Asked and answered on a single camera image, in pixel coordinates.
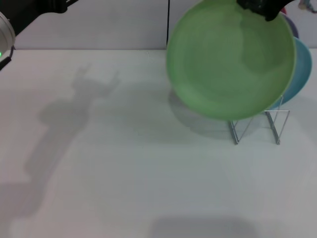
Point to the light blue plastic plate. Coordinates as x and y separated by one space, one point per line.
302 67

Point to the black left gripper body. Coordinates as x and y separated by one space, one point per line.
32 11

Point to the green plastic plate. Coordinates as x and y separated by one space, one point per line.
223 64

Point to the black vertical wall strip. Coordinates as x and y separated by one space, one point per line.
168 24

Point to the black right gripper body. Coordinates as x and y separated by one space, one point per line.
265 3

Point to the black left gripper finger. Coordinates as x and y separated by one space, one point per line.
70 1

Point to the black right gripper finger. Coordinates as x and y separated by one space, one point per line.
271 14

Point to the purple plastic plate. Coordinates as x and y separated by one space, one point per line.
293 27

